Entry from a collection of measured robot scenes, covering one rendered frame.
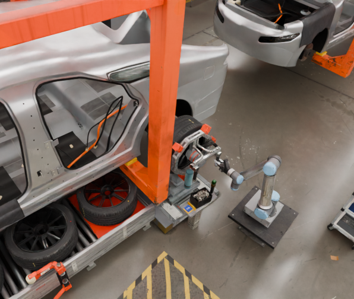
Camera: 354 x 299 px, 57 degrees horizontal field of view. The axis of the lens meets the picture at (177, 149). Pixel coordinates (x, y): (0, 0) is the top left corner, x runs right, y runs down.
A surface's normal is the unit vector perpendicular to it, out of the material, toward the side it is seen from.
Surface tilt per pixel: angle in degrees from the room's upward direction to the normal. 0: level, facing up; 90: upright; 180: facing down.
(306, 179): 0
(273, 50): 89
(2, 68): 17
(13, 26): 90
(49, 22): 90
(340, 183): 0
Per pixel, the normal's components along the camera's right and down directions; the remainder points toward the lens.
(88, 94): 0.00, -0.65
